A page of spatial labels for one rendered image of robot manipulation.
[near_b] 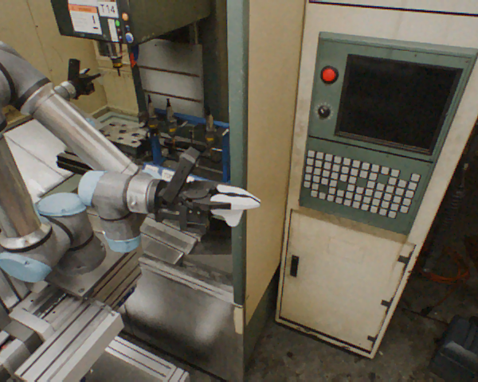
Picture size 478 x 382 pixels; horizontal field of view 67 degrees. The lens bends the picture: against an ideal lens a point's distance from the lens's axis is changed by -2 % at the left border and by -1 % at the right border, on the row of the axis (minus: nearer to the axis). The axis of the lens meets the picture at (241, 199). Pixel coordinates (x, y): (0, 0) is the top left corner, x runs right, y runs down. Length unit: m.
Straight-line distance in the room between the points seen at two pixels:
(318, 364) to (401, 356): 0.49
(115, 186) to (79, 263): 0.48
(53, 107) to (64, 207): 0.30
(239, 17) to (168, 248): 1.25
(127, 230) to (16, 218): 0.27
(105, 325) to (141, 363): 0.92
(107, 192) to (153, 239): 1.16
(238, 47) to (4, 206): 0.63
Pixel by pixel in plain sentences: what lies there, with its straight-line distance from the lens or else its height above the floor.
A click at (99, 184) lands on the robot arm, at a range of 0.77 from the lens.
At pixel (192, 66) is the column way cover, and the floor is 1.29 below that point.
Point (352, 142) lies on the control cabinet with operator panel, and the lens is 1.36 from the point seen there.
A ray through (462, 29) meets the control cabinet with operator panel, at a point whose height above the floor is 1.77.
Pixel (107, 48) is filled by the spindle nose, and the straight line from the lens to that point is 2.02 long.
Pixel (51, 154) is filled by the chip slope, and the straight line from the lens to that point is 2.83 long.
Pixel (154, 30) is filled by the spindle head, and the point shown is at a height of 1.61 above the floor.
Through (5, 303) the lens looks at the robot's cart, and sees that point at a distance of 1.32.
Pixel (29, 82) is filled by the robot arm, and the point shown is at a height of 1.74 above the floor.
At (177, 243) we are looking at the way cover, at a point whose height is 0.71.
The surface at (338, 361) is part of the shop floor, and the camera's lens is 2.34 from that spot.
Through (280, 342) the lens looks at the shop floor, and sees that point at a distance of 2.34.
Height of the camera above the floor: 2.00
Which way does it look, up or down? 38 degrees down
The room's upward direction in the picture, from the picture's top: straight up
